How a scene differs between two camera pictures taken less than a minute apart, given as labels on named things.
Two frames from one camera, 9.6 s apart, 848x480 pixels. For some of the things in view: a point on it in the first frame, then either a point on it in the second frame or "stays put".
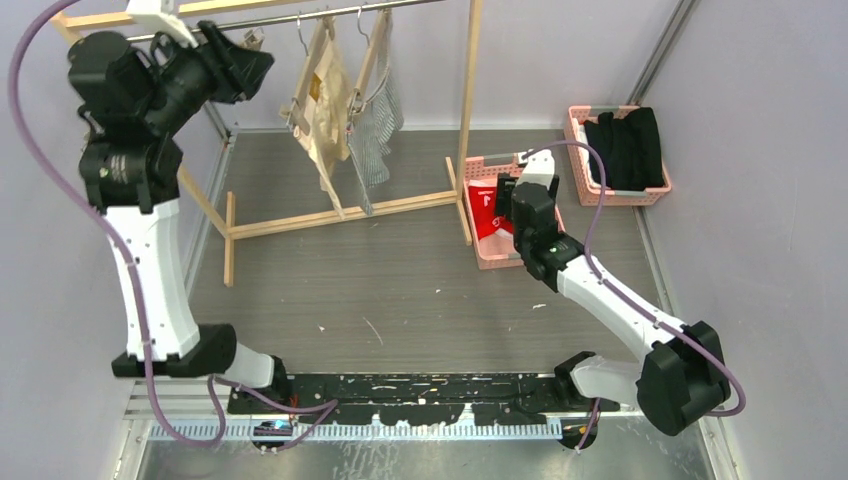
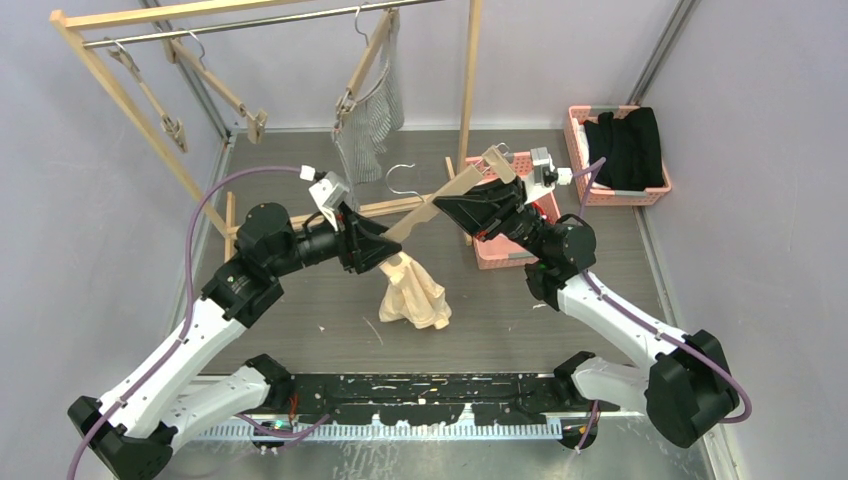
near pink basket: (492, 252) stays put
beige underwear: (327, 139) -> (412, 297)
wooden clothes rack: (72, 21) stays put
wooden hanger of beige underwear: (325, 32) -> (495, 168)
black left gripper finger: (219, 47) -> (367, 236)
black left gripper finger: (251, 67) -> (373, 251)
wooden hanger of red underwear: (253, 39) -> (176, 51)
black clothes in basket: (628, 149) stays put
